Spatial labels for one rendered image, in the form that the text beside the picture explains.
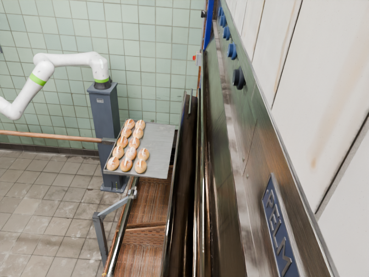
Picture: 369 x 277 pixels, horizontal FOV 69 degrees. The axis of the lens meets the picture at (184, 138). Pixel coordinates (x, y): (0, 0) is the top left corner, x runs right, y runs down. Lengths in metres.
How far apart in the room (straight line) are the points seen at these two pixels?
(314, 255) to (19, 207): 3.14
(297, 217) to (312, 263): 0.04
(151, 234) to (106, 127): 1.16
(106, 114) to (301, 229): 2.36
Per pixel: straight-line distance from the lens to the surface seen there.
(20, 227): 3.09
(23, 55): 3.24
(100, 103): 2.48
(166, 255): 0.95
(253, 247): 0.44
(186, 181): 1.20
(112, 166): 1.58
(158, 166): 1.61
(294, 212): 0.25
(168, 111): 3.00
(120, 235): 1.32
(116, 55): 2.84
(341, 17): 0.22
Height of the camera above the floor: 2.26
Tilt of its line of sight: 36 degrees down
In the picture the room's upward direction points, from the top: 4 degrees clockwise
